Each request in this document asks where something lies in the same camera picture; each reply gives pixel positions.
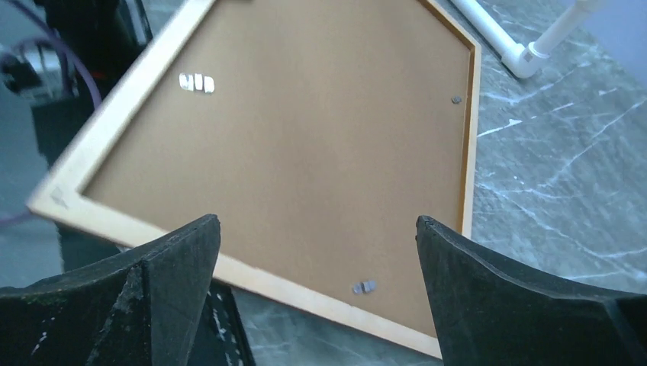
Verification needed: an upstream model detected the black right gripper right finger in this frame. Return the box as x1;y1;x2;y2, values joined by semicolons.
416;216;646;365

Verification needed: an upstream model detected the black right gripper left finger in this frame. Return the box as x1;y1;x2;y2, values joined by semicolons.
1;214;220;365

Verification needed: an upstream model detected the white pvc pipe structure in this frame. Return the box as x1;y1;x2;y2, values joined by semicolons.
449;0;607;80

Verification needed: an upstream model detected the wooden picture frame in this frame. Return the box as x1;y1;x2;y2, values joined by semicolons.
26;0;482;361

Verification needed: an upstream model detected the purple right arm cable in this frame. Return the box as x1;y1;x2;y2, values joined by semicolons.
0;0;105;228

